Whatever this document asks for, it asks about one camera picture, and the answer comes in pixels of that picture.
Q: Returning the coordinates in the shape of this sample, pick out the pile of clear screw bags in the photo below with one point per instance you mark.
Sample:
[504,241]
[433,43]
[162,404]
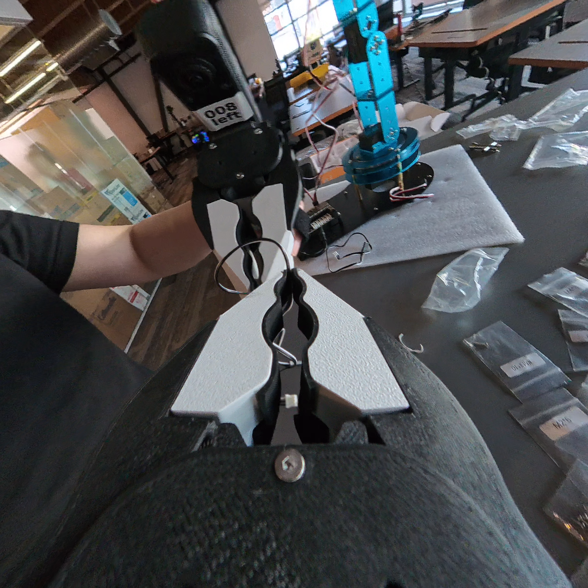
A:
[514,363]

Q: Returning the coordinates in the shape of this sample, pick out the brown wooden table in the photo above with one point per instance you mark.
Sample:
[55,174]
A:
[482,23]

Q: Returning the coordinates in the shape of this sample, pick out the person's left forearm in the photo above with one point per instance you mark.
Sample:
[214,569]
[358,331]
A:
[138,248]

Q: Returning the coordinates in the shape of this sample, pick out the blue toy robot arm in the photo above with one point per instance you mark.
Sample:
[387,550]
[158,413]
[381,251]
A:
[381,110]

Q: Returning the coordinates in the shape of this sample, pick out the small clear screw bag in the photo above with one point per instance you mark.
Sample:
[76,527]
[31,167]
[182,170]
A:
[560,110]
[500,126]
[556,151]

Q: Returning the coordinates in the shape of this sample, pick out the dark grey desk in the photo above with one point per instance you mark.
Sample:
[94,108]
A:
[376,303]

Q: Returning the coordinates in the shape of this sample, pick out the white foam sheet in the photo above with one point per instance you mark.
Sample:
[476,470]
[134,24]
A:
[459,206]

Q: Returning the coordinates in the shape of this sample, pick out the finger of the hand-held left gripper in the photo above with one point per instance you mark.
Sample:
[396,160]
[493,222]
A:
[225,229]
[275,229]

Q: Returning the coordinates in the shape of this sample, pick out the light grey desk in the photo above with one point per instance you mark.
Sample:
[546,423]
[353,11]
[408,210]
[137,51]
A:
[551,50]

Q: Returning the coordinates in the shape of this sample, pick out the curved white plastic scrap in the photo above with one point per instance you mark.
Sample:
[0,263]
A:
[410,350]

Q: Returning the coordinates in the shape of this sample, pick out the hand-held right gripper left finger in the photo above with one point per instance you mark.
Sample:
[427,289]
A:
[225,367]

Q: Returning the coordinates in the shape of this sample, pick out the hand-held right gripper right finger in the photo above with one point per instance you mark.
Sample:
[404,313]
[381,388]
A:
[353,367]

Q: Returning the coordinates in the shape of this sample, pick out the small metal standoffs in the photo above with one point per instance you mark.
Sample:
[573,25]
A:
[484,147]

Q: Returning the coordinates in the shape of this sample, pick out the open cardboard box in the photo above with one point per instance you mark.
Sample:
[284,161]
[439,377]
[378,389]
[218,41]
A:
[422,117]

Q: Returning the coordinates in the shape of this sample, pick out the person's dark clothing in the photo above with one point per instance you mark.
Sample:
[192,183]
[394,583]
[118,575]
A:
[55,390]

